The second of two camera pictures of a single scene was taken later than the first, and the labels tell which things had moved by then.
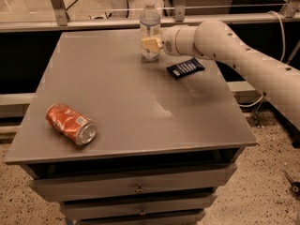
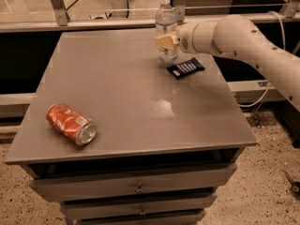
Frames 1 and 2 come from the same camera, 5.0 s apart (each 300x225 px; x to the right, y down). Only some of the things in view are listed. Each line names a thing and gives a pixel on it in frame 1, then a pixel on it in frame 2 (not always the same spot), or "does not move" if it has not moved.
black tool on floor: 294,186 does not move
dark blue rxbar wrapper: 186,67 does not move
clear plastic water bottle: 150,26 -> 166,24
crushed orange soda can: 82,129 does not move
